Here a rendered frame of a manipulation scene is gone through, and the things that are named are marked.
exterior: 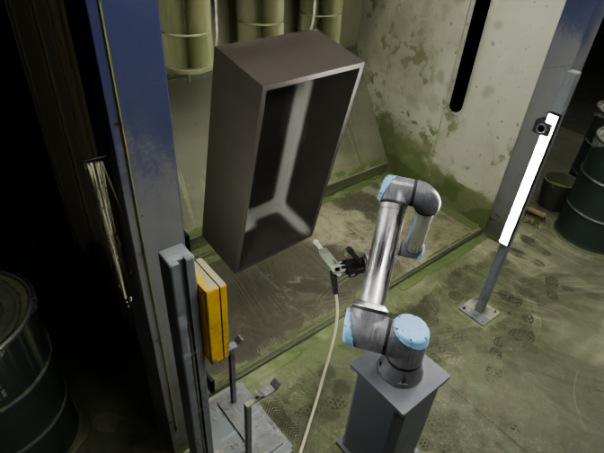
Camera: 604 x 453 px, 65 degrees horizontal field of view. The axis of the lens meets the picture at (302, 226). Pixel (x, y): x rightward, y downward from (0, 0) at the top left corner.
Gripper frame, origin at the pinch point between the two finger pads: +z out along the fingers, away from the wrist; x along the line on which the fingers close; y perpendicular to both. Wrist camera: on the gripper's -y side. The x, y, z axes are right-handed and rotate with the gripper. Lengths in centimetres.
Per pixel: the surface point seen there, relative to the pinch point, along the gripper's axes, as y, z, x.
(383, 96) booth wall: -72, -114, 184
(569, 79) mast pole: -80, -122, -31
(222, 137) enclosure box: -78, 43, -1
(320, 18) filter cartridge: -138, -49, 129
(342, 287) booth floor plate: 42, -20, 58
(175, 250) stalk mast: -68, 64, -131
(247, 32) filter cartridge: -133, 8, 109
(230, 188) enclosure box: -52, 44, 4
